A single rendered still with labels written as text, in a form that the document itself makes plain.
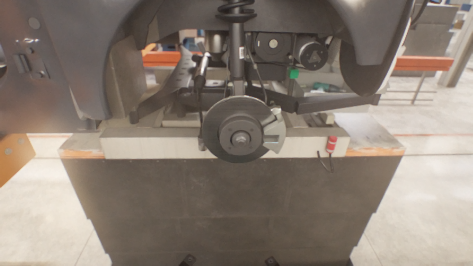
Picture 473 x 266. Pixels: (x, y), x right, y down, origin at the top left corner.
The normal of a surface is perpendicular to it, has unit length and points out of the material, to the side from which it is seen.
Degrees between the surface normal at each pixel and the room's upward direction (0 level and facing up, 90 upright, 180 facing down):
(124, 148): 90
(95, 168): 90
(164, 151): 90
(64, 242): 0
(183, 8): 90
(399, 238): 0
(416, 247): 0
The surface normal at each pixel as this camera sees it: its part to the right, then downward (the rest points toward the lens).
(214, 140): 0.04, 0.50
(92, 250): 0.03, -0.87
